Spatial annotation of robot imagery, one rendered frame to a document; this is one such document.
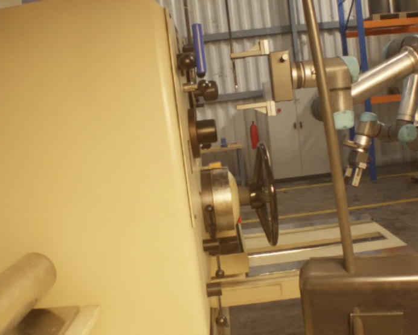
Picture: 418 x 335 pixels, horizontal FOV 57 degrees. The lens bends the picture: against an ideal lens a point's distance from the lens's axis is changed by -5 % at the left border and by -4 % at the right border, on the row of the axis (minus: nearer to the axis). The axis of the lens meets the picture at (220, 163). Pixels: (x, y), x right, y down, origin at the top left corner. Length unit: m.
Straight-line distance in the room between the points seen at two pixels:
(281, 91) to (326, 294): 0.53
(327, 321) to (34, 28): 0.87
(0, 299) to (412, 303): 0.76
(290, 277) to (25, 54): 1.71
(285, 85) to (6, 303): 0.80
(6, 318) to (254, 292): 1.56
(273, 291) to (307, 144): 6.42
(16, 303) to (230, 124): 8.12
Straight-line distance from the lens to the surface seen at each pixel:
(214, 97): 1.32
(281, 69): 1.07
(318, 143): 8.47
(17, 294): 0.86
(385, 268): 0.82
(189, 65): 0.89
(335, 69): 1.09
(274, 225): 1.29
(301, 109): 8.36
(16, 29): 0.99
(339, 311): 0.85
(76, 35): 0.94
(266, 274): 2.21
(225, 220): 1.35
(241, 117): 8.78
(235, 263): 1.93
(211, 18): 9.02
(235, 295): 2.19
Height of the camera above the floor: 1.61
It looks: 7 degrees down
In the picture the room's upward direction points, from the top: 7 degrees counter-clockwise
